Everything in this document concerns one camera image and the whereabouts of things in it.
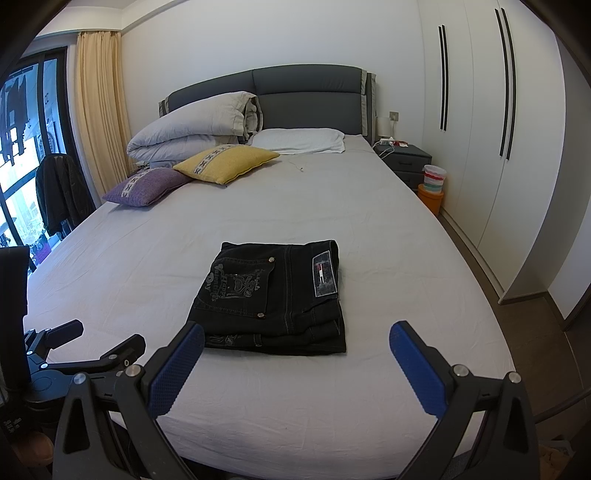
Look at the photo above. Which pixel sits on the bed with white sheet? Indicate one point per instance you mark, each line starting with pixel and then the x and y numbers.
pixel 323 207

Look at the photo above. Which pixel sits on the purple patterned pillow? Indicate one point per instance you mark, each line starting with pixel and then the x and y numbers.
pixel 147 187

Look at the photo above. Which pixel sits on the black framed window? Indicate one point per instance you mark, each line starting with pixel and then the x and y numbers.
pixel 27 138

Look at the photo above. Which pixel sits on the dark grey nightstand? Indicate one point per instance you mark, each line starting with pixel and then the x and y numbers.
pixel 406 161

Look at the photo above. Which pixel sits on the striped white bin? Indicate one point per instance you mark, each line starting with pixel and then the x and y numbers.
pixel 435 177

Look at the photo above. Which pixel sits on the cardboard box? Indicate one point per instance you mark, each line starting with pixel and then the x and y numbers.
pixel 556 459

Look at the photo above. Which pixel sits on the beige curtain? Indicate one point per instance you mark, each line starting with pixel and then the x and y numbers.
pixel 101 115

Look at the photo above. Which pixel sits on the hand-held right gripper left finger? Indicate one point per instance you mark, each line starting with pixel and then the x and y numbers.
pixel 178 369

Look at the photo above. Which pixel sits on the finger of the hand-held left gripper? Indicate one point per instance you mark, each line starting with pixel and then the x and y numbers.
pixel 120 350
pixel 64 331

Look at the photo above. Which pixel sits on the folded grey duvet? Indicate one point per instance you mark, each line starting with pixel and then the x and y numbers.
pixel 184 129

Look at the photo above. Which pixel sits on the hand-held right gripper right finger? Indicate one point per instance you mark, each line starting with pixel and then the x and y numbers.
pixel 418 374

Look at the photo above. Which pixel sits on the dark jacket on chair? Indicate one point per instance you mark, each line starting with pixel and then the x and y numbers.
pixel 62 194

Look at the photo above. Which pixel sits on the grey padded headboard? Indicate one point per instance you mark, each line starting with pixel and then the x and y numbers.
pixel 304 106

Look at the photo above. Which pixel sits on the yellow patterned pillow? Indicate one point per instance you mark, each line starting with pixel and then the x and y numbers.
pixel 226 164

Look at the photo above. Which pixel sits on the orange box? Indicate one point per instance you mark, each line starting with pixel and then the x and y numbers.
pixel 431 201

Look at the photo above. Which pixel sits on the black pants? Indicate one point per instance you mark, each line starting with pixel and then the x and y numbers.
pixel 258 295

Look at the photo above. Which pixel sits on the white wardrobe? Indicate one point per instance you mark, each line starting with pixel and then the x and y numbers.
pixel 485 161

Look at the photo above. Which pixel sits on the white pillow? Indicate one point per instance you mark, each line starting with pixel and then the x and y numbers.
pixel 300 140

